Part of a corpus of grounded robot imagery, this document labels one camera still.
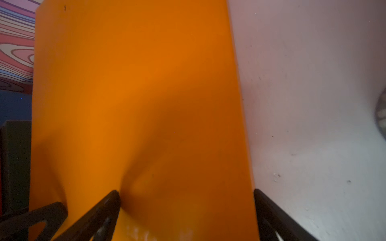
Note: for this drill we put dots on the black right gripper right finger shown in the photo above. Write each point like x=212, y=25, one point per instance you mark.
x=275, y=224

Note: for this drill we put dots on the green shoebox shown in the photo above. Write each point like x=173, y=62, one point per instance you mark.
x=15, y=165

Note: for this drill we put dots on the blue shoebox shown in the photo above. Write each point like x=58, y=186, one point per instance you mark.
x=15, y=106

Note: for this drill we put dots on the orange shoebox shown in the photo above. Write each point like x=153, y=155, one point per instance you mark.
x=142, y=97

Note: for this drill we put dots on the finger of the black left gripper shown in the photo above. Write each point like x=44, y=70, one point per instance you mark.
x=52, y=215

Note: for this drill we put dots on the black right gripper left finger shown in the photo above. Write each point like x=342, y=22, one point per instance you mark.
x=98, y=224

